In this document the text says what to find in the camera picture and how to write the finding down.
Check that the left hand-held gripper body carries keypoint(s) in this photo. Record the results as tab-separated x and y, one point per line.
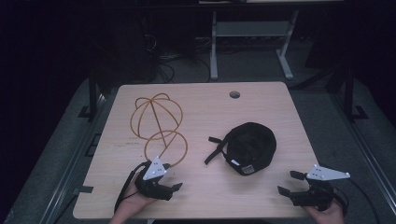
154	172

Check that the metal rail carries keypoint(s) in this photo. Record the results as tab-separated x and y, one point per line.
73	161
367	155

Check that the grey tape strip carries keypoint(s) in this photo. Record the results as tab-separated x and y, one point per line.
83	189

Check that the person's right hand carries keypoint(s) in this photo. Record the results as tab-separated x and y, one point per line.
328	217

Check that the black metal post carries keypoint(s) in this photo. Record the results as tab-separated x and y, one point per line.
349	96
92	96

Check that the black cap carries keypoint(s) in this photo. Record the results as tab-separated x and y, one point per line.
252	146

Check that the white metal stand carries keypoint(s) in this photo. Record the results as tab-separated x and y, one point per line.
249	28

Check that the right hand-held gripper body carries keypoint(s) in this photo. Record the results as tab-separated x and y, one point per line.
320	194

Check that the person's left hand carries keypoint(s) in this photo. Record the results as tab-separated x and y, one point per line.
129	207

